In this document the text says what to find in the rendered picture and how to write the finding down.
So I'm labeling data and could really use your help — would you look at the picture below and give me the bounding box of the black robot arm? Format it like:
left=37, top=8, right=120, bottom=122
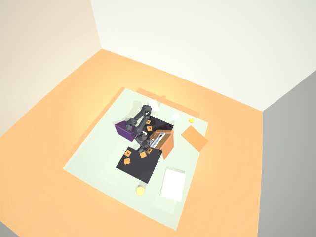
left=125, top=105, right=152, bottom=148

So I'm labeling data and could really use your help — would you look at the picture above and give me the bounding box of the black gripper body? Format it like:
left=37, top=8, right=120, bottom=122
left=136, top=138, right=152, bottom=153

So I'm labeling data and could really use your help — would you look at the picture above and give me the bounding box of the white flat card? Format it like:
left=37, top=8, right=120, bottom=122
left=171, top=114, right=180, bottom=120

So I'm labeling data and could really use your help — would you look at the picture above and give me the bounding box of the white cylindrical jar with orange lid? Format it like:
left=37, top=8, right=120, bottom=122
left=136, top=187, right=145, bottom=196

